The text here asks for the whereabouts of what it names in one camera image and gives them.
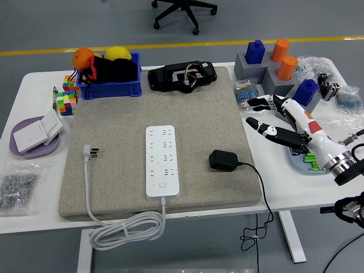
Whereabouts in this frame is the black office chair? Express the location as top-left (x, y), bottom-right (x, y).
top-left (151, 0), bottom-right (218, 36)

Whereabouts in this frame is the white-edged puzzle cube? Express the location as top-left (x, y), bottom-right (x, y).
top-left (56, 90), bottom-right (79, 117)

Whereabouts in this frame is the grey-brown mat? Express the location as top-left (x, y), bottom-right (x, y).
top-left (58, 67), bottom-right (262, 221)

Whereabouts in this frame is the orange-sided puzzle cube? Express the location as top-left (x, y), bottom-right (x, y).
top-left (62, 74), bottom-right (80, 92)

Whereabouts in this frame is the large white wall switch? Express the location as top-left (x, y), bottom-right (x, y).
top-left (13, 120), bottom-right (49, 154)

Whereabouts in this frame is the white table leg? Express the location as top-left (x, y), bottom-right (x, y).
top-left (77, 229), bottom-right (94, 273)
top-left (278, 210), bottom-right (307, 264)

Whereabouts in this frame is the white power cable with plug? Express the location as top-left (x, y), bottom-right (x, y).
top-left (82, 144), bottom-right (167, 251)

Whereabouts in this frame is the orange fruit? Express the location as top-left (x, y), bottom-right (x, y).
top-left (72, 47), bottom-right (96, 72)

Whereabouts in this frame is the small white wall switch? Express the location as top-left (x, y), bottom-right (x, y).
top-left (41, 109), bottom-right (64, 146)

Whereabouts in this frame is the pile of green cylinders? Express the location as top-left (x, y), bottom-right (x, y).
top-left (303, 152), bottom-right (324, 172)

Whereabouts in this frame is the black electronic device with wires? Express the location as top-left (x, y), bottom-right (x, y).
top-left (147, 60), bottom-right (218, 94)

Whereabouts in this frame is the black pouch with red trim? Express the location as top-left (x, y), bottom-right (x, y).
top-left (76, 55), bottom-right (139, 85)

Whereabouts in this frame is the light blue tray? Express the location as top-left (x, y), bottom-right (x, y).
top-left (289, 144), bottom-right (333, 176)

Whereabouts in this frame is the blue plastic bin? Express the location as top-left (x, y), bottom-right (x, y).
top-left (75, 52), bottom-right (143, 100)

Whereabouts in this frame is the white power strip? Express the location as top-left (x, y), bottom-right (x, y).
top-left (145, 125), bottom-right (180, 201)

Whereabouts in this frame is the orange cylinder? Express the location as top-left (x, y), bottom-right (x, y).
top-left (276, 55), bottom-right (299, 81)
top-left (270, 39), bottom-right (291, 63)

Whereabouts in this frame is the black adapter cord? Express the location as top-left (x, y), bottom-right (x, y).
top-left (237, 162), bottom-right (274, 273)

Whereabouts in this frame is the large yellow lemon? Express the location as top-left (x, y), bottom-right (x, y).
top-left (104, 45), bottom-right (133, 61)

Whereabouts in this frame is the black plug adapter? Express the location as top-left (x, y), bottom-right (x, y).
top-left (209, 150), bottom-right (239, 172)

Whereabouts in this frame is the thin black cable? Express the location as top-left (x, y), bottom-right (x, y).
top-left (322, 233), bottom-right (364, 273)

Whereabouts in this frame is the clear bag of metal nuts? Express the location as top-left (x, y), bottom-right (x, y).
top-left (0, 162), bottom-right (48, 217)

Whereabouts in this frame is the blue peg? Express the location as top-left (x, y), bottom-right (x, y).
top-left (292, 78), bottom-right (319, 107)
top-left (245, 39), bottom-right (266, 65)

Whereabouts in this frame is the large crumpled clear bag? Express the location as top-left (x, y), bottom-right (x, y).
top-left (295, 55), bottom-right (342, 86)

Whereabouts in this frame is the purple tray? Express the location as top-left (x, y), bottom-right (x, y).
top-left (9, 115), bottom-right (61, 159)

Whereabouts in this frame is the clear bag of striped resistors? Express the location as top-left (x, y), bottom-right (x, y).
top-left (233, 78), bottom-right (267, 114)

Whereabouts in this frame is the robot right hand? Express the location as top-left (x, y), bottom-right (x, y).
top-left (246, 95), bottom-right (349, 169)

